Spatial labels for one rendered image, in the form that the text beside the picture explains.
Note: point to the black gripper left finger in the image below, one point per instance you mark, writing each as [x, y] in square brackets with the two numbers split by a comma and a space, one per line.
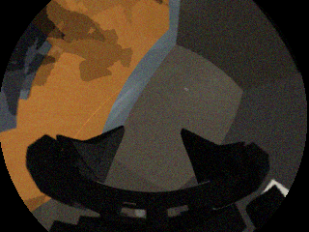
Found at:
[97, 153]

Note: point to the grey sloped panel with hole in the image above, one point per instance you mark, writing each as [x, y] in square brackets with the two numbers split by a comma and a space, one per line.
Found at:
[25, 62]

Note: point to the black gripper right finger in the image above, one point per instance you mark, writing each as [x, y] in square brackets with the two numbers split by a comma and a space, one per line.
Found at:
[204, 155]

